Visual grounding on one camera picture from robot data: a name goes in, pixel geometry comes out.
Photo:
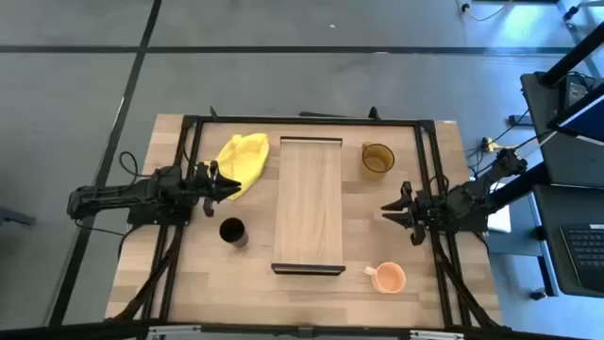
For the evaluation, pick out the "dark blue diagonal bar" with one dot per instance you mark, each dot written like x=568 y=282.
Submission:
x=519 y=186

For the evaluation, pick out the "white paper sheet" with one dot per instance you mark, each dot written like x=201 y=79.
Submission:
x=500 y=219

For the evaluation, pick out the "amber translucent mug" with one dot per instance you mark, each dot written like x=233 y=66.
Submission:
x=377 y=160

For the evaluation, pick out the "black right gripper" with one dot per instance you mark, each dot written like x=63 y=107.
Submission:
x=427 y=212

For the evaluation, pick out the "wooden shelf board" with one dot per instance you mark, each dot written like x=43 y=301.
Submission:
x=309 y=203

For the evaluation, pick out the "black side desk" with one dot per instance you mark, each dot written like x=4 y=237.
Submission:
x=542 y=151

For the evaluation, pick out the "black desk caster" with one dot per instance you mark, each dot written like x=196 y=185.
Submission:
x=538 y=294

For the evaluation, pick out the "black cup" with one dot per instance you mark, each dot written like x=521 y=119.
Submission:
x=233 y=231

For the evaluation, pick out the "black desk foot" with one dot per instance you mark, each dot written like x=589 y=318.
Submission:
x=518 y=120

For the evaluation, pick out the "black aluminium table frame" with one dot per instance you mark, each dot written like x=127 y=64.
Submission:
x=431 y=156

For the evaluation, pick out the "black laptop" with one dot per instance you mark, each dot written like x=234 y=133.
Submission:
x=585 y=257

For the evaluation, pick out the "black diagonal pole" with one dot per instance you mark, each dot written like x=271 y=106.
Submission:
x=573 y=54

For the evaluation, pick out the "grey floor object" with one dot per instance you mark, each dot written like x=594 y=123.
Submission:
x=14 y=217

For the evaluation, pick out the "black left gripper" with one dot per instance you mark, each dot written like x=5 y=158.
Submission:
x=204 y=181

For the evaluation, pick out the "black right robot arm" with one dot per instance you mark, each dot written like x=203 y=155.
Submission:
x=472 y=198

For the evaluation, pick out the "yellow cloth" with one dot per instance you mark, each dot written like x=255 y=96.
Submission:
x=245 y=160

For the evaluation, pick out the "dark monitor screen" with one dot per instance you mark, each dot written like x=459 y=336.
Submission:
x=582 y=115

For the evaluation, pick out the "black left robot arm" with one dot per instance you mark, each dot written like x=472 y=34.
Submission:
x=118 y=193

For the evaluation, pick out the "silver metal bracket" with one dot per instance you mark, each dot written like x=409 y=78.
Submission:
x=436 y=335
x=172 y=331

